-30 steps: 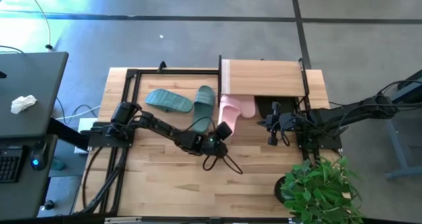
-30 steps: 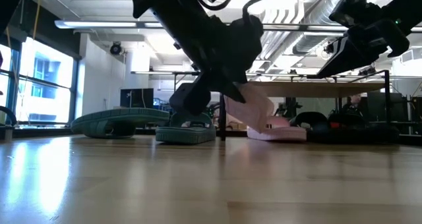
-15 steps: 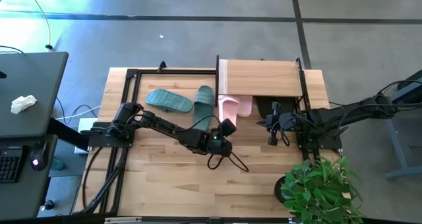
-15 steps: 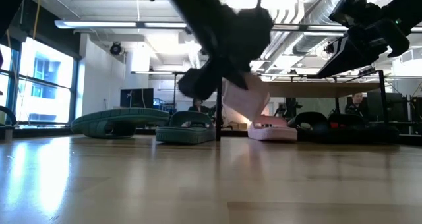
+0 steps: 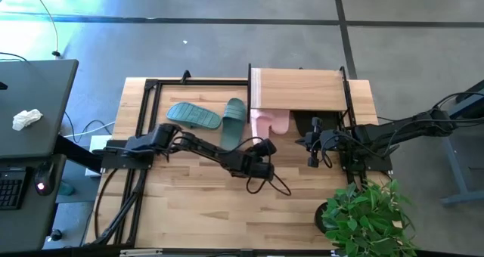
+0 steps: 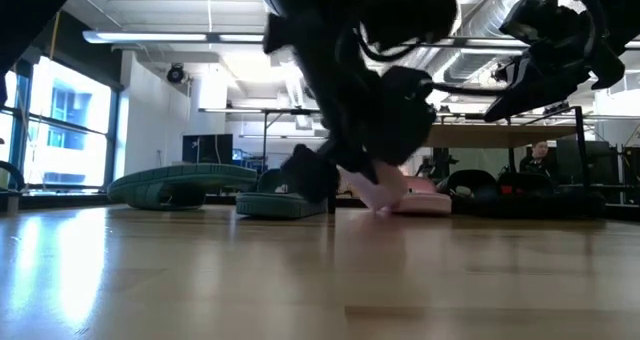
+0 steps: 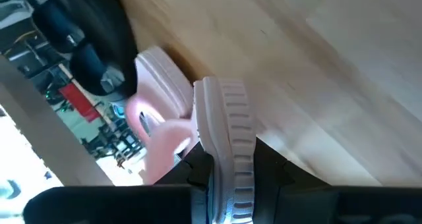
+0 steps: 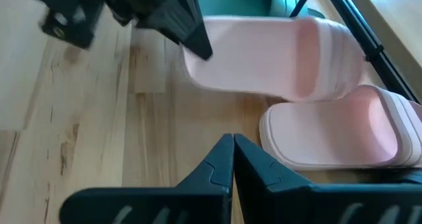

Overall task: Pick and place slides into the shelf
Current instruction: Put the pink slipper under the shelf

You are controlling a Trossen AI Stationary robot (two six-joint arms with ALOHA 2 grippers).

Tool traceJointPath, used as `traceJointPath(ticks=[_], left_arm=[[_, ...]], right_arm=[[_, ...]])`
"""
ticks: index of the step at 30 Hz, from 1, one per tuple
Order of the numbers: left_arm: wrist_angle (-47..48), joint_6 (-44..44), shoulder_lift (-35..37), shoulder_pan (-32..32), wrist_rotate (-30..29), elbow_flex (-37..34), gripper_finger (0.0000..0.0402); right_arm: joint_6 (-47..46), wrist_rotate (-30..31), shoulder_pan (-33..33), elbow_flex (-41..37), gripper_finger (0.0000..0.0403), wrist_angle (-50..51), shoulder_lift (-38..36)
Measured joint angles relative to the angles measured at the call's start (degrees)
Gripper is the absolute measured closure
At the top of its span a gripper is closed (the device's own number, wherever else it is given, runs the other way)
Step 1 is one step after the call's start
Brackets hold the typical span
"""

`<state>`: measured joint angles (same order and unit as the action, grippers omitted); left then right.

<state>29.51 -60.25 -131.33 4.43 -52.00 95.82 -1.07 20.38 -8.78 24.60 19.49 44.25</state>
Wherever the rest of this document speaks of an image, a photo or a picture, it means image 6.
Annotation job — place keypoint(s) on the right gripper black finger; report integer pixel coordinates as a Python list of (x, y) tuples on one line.
[(535, 87)]

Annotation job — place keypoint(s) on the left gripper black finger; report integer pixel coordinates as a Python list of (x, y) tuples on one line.
[(310, 175), (362, 167)]

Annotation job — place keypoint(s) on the pink slide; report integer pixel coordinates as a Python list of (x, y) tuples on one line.
[(425, 203), (380, 192)]

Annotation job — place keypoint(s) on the black slide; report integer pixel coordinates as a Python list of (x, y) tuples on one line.
[(472, 177), (525, 180)]

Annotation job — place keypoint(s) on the green slide sole up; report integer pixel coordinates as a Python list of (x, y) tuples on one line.
[(175, 175)]

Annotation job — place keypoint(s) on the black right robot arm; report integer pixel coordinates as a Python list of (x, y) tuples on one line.
[(615, 5)]

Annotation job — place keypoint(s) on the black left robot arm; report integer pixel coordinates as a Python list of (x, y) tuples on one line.
[(320, 30)]

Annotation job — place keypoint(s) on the black metal stand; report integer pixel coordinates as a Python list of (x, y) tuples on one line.
[(264, 140)]

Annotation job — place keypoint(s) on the person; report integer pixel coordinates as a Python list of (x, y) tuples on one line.
[(539, 152)]

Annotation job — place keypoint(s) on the black monitor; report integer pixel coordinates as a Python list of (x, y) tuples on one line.
[(207, 149), (595, 162)]

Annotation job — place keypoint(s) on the long ceiling light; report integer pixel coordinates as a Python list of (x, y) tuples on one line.
[(235, 110), (150, 36)]

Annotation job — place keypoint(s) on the black round device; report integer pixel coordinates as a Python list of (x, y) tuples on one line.
[(176, 74)]

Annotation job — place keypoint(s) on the large window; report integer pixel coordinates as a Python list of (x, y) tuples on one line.
[(70, 105)]

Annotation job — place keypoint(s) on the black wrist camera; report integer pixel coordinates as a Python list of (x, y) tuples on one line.
[(525, 22)]

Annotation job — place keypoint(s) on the wooden shelf with black frame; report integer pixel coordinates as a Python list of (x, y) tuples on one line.
[(500, 136)]

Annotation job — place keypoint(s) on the silver ventilation duct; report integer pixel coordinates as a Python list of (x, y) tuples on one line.
[(475, 25)]

